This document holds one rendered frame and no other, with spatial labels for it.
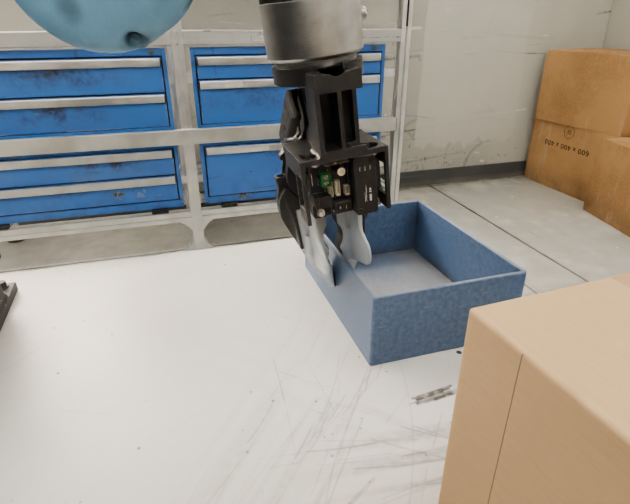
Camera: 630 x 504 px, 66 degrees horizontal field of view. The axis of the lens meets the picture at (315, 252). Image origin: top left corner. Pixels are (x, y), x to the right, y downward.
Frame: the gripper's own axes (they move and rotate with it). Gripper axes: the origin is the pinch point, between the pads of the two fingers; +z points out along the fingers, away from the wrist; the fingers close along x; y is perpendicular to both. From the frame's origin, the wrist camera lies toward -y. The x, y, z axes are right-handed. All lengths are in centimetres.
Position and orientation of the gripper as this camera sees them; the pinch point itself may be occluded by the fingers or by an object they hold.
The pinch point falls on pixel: (334, 269)
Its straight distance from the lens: 49.1
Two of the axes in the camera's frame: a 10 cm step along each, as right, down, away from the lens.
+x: 9.6, -2.3, 1.8
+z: 1.2, 8.8, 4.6
